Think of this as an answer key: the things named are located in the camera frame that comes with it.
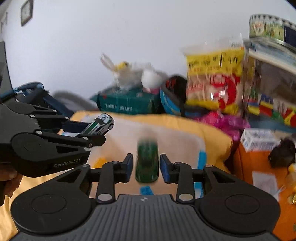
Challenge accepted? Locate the clear box of wooden blocks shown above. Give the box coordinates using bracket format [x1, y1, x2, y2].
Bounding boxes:
[243, 43, 296, 132]

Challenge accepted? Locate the white paper sheet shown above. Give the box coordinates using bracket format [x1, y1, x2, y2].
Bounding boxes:
[252, 171, 279, 200]

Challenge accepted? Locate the white plastic storage bin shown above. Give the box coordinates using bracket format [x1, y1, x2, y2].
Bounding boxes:
[90, 120, 206, 200]

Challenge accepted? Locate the dark grey panel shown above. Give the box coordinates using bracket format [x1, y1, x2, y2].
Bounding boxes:
[0, 42, 12, 93]

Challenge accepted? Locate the black power adapter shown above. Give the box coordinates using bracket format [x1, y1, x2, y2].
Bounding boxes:
[268, 138, 296, 168]

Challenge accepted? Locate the white plastic bag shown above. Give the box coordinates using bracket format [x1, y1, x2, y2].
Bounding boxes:
[99, 53, 148, 91]

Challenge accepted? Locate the white green toy car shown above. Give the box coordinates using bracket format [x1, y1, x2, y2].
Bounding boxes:
[81, 113, 115, 136]

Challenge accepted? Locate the blue black helmet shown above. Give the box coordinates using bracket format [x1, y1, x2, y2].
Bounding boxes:
[159, 75, 208, 117]

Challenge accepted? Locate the dark green cardboard box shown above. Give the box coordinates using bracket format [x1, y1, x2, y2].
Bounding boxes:
[96, 89, 162, 115]

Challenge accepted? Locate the stack of booklets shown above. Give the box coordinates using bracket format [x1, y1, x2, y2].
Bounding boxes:
[245, 38, 296, 67]

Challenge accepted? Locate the small white blue carton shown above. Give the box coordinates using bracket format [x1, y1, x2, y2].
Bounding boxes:
[240, 128, 281, 152]

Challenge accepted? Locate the pink plastic bag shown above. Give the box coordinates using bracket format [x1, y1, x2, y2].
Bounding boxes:
[199, 111, 250, 142]

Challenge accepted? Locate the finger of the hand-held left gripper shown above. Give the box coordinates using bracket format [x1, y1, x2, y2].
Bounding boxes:
[7, 101, 91, 134]
[35, 131, 106, 155]

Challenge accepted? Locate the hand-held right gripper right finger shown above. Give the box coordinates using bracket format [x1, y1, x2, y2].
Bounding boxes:
[160, 153, 234, 204]

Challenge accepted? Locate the yellow blanket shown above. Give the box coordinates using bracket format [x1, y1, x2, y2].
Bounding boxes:
[0, 111, 234, 241]

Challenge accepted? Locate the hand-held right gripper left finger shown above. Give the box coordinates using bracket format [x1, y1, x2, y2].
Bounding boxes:
[57, 153, 134, 204]

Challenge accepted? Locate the yellow shrimp cracker bag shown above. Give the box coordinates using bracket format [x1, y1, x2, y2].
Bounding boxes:
[181, 38, 245, 114]

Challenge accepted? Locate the dark green toy car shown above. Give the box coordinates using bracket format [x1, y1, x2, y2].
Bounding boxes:
[134, 138, 160, 183]

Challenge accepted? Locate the person's left hand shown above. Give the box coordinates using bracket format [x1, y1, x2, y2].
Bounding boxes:
[0, 162, 23, 205]

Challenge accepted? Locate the orange box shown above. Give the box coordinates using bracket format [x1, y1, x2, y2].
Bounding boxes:
[232, 141, 296, 240]

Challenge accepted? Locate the round cookie tin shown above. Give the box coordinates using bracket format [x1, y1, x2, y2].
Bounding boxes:
[248, 14, 296, 47]

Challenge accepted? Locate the framed wall clock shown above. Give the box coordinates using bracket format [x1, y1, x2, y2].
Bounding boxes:
[20, 0, 34, 26]

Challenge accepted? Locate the white round object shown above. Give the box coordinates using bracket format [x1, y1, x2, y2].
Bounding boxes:
[141, 70, 163, 90]

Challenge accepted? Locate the wall-mounted bracket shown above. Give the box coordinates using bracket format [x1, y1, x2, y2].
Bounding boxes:
[0, 13, 10, 33]

